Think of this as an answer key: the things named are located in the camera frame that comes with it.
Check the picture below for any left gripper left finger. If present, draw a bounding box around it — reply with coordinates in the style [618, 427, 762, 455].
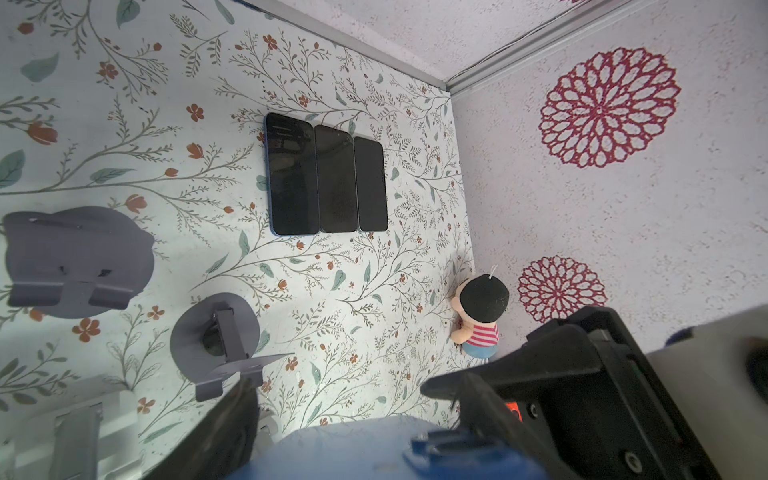
[147, 379, 259, 480]

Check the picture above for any purple phone stand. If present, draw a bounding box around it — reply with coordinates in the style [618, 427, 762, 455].
[2, 206, 155, 319]
[170, 293, 287, 402]

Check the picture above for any teal-edged black phone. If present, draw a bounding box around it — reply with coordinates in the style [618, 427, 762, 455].
[353, 137, 389, 232]

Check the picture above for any purple phone stand far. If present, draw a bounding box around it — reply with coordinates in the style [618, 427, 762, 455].
[2, 206, 155, 319]

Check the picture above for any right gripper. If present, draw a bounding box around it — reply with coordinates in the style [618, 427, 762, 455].
[420, 307, 720, 479]

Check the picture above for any purple phone stand middle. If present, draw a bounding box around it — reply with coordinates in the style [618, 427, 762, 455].
[170, 293, 287, 402]

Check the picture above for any blue-edged black phone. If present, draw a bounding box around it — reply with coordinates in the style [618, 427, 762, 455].
[229, 416, 549, 480]

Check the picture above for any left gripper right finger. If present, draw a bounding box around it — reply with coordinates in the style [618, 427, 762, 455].
[456, 373, 580, 479]

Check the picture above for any black-haired boy plush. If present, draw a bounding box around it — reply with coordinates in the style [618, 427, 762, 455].
[450, 273, 510, 360]

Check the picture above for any silver phone stand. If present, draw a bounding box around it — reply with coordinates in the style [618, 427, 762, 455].
[1, 377, 143, 479]

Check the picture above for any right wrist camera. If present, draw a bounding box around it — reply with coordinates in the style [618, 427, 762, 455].
[647, 305, 767, 479]

